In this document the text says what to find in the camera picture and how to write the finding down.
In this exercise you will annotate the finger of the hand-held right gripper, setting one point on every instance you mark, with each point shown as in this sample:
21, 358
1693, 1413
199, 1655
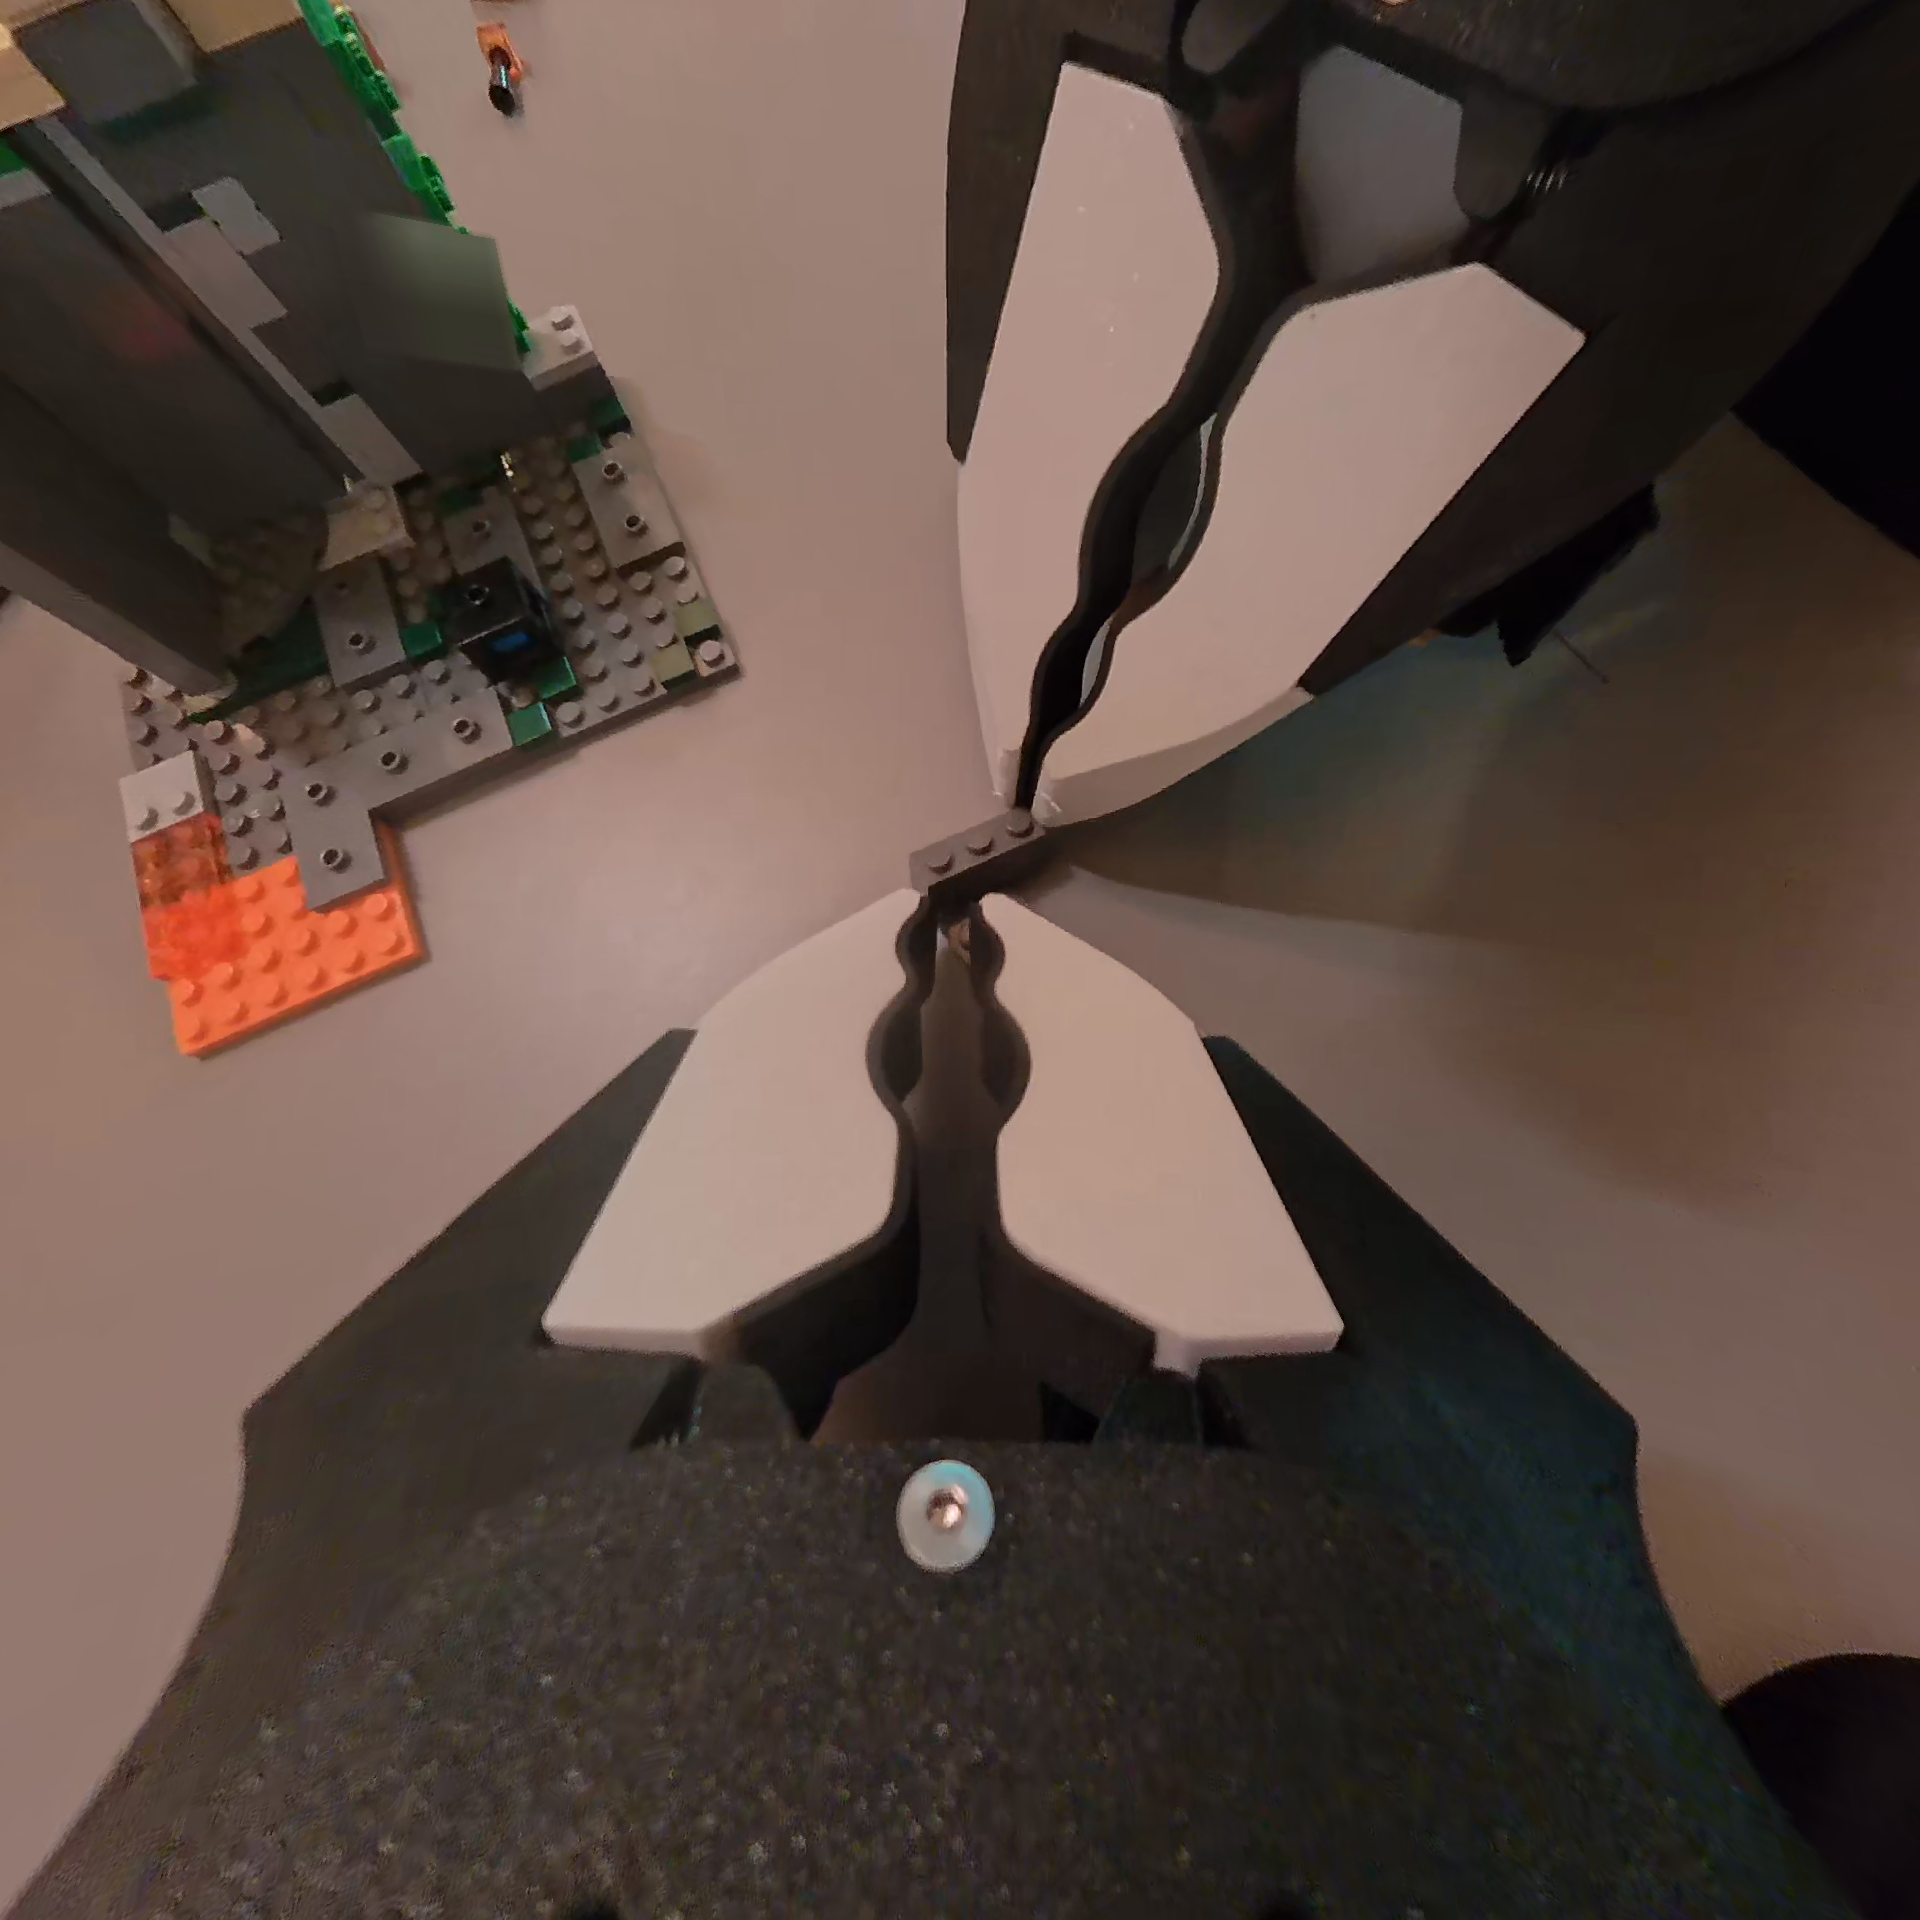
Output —
1349, 482
1080, 300

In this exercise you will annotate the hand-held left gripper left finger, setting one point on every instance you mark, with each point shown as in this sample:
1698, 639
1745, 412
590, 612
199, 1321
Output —
750, 1171

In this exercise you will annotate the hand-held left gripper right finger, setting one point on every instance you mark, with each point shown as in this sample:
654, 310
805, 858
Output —
1154, 1171

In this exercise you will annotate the dark grey toy brick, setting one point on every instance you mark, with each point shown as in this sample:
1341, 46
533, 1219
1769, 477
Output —
975, 858

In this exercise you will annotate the grey desk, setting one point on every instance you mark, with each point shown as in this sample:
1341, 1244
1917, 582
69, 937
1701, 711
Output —
301, 1202

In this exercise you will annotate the toy brick tower build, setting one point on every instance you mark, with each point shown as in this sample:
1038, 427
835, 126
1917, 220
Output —
346, 839

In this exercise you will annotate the small orange black toy piece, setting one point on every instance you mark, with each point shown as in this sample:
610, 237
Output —
503, 89

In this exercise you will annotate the small brown toy piece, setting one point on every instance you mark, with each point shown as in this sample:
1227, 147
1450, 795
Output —
495, 43

